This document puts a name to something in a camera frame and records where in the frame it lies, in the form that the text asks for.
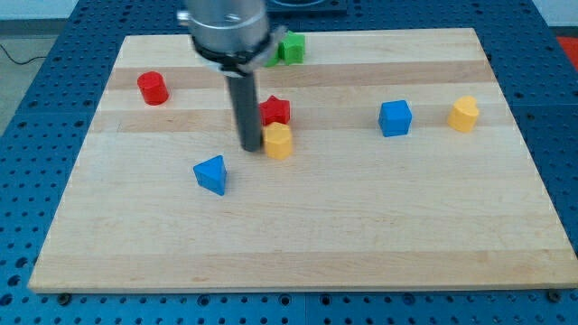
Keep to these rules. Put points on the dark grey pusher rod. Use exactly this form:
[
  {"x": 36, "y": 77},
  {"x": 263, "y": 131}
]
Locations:
[{"x": 242, "y": 92}]

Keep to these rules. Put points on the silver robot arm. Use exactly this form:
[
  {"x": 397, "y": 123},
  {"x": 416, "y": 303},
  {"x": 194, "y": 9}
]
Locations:
[{"x": 234, "y": 38}]

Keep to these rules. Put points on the blue cube block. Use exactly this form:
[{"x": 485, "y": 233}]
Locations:
[{"x": 395, "y": 118}]

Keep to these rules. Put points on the wooden board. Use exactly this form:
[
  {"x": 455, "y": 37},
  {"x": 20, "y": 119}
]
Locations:
[{"x": 349, "y": 210}]

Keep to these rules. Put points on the blue triangle block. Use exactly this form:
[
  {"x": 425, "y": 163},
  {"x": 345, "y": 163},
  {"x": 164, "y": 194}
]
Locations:
[{"x": 212, "y": 174}]

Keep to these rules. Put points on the red cylinder block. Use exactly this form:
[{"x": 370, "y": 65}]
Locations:
[{"x": 152, "y": 87}]

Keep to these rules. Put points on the yellow heart block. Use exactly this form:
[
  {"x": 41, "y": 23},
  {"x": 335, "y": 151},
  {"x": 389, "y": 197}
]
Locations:
[{"x": 464, "y": 114}]

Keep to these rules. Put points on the yellow hexagon block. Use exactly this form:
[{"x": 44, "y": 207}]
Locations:
[{"x": 278, "y": 140}]

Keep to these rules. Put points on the green star block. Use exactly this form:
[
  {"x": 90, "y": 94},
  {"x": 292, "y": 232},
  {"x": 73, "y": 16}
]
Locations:
[{"x": 291, "y": 48}]

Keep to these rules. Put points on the red star block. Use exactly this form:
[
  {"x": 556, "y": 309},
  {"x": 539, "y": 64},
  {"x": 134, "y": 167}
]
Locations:
[{"x": 275, "y": 110}]

